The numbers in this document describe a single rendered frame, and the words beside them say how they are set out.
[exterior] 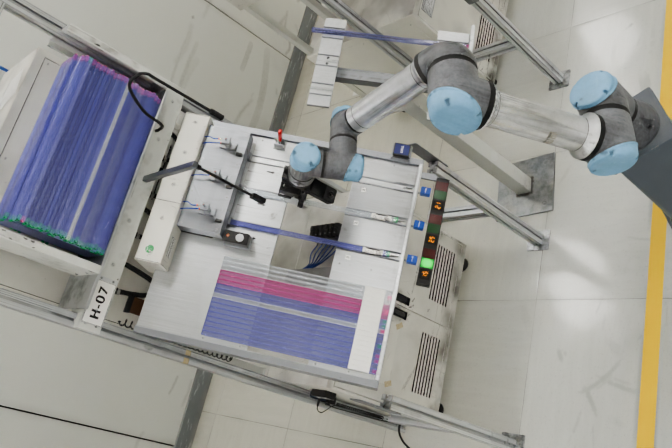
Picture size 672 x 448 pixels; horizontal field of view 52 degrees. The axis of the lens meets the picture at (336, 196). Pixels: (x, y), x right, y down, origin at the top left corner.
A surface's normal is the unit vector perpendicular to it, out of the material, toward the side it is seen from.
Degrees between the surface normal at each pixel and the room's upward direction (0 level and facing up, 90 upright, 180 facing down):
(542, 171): 0
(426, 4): 90
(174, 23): 90
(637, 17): 0
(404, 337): 90
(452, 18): 90
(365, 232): 43
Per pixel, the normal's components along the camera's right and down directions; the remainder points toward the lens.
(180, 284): -0.05, -0.38
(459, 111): -0.19, 0.83
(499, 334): -0.70, -0.40
